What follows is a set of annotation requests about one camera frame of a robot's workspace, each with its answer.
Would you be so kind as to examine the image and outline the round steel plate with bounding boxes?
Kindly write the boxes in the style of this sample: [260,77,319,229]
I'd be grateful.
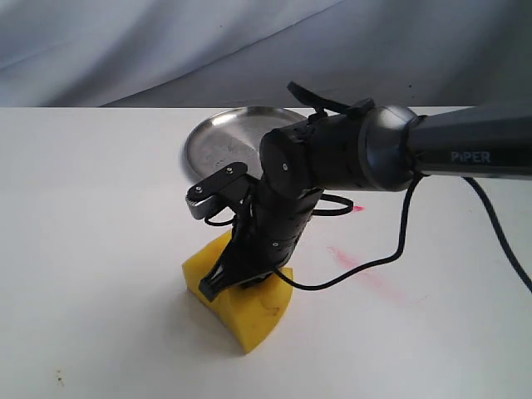
[181,106,306,183]

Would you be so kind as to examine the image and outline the black cable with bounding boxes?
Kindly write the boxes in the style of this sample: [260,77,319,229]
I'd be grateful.
[201,175,532,292]

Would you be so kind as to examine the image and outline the white backdrop cloth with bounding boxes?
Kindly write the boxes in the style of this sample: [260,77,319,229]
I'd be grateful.
[1,1,531,107]

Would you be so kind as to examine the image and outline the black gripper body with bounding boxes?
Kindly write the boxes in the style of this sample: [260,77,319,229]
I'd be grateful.
[231,177,323,271]

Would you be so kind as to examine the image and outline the yellow sponge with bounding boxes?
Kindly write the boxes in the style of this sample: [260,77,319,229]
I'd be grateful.
[182,231,293,354]

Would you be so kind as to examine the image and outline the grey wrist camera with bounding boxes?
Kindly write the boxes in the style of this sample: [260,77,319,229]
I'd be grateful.
[185,162,249,219]

